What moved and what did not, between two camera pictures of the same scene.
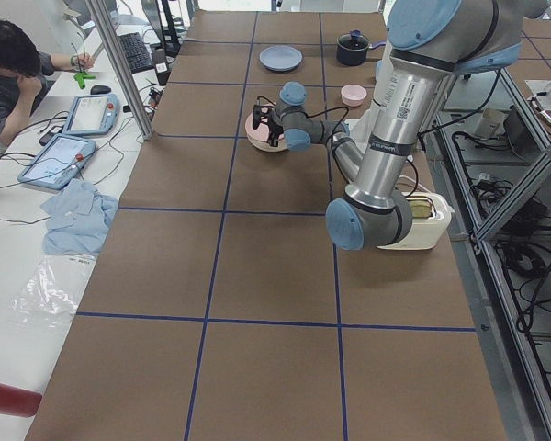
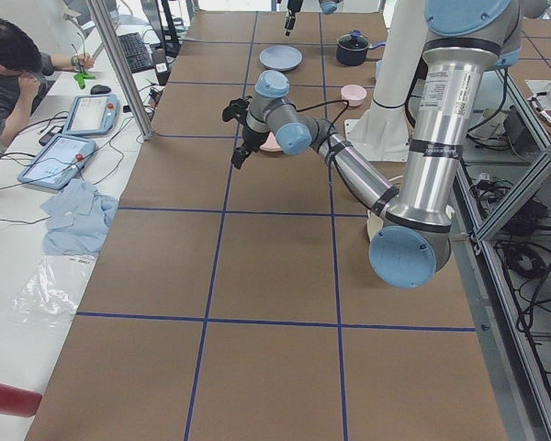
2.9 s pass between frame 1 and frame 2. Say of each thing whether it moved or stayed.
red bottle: stayed
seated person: stayed
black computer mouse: stayed
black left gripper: moved
